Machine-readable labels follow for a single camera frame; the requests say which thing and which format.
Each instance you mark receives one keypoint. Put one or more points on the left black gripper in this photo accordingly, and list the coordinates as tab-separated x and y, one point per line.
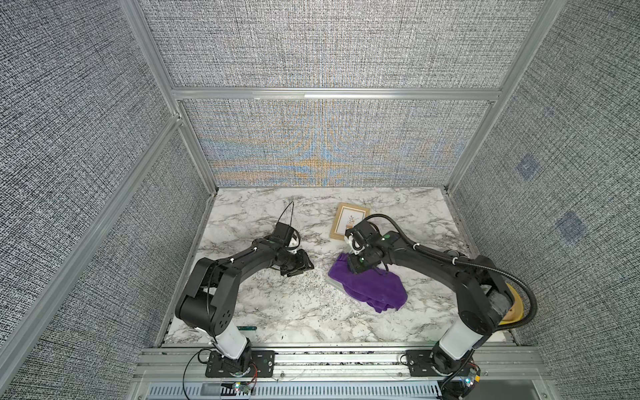
302	264

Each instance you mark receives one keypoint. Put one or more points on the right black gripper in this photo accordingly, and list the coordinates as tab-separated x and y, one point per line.
352	266

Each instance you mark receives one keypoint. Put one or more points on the light wooden picture frame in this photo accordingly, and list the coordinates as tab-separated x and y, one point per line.
347	216

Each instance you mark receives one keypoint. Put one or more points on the purple cloth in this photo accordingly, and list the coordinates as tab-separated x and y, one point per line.
381	290

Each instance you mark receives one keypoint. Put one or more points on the grey green picture frame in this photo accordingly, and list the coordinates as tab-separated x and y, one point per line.
335	284

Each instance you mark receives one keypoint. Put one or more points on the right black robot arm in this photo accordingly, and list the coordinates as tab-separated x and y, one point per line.
483	297

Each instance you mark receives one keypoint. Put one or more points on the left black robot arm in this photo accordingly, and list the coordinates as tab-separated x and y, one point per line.
209	298

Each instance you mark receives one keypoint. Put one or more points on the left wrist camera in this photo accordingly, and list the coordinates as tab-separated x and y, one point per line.
286	235

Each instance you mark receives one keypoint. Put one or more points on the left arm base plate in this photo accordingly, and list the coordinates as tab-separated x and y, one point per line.
251	364

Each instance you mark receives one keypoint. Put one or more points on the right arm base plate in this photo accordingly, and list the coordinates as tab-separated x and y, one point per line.
428	363

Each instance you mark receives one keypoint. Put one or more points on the aluminium front rail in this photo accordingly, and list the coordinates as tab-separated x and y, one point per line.
339	361

